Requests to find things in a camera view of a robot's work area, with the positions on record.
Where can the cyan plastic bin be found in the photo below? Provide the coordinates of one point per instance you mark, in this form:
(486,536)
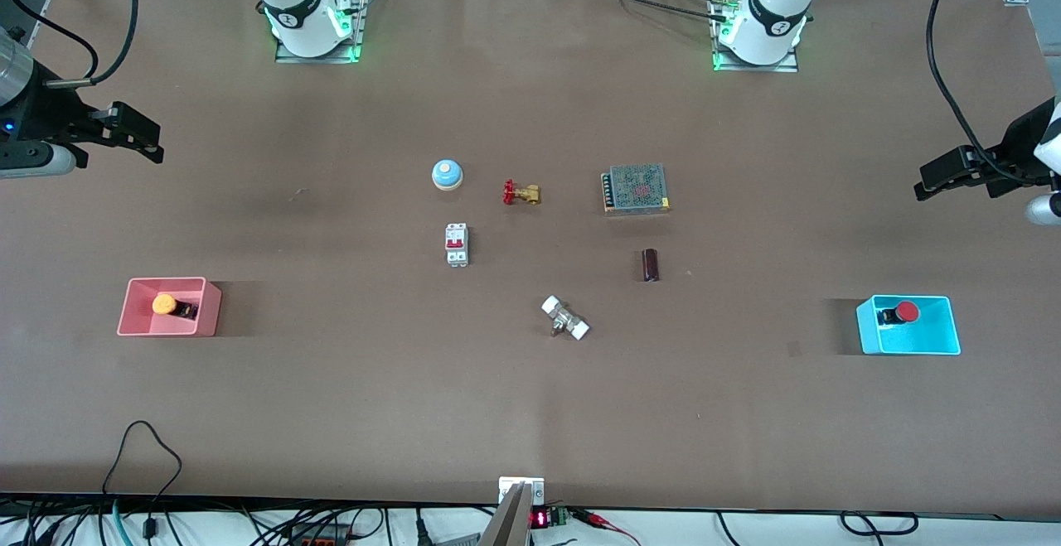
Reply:
(908,345)

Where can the red mushroom push button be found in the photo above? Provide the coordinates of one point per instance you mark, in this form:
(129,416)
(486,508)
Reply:
(907,311)

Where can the red digit display module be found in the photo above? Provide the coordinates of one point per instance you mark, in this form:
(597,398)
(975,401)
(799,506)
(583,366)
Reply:
(549,518)

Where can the metal mesh power supply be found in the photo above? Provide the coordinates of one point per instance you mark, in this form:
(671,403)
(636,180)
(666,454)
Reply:
(637,188)

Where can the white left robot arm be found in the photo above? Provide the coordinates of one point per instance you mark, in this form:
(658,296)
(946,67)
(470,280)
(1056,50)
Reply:
(767,20)

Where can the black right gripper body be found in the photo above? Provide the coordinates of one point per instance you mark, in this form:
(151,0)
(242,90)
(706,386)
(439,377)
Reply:
(43,110)

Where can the yellow mushroom push button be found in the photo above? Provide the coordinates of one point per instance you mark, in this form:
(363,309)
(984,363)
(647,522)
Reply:
(165,305)

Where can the steel valve with white caps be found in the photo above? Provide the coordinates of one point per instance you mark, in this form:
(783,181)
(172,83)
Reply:
(565,319)

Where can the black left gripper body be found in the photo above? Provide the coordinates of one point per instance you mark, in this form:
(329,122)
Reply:
(1016,147)

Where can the aluminium camera mount bar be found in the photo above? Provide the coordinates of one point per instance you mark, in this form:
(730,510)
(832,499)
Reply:
(507,521)

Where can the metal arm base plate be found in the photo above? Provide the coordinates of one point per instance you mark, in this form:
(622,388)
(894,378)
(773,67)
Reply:
(719,61)
(358,24)

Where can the pink plastic bin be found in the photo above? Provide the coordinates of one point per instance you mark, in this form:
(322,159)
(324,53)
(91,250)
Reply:
(207,314)

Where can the blue and white dome button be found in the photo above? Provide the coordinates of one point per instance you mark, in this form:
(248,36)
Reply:
(447,173)

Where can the white circuit breaker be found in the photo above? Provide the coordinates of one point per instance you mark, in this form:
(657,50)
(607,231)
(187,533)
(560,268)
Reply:
(457,244)

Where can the dark brown cylindrical capacitor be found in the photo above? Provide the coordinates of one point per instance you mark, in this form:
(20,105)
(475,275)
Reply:
(651,265)

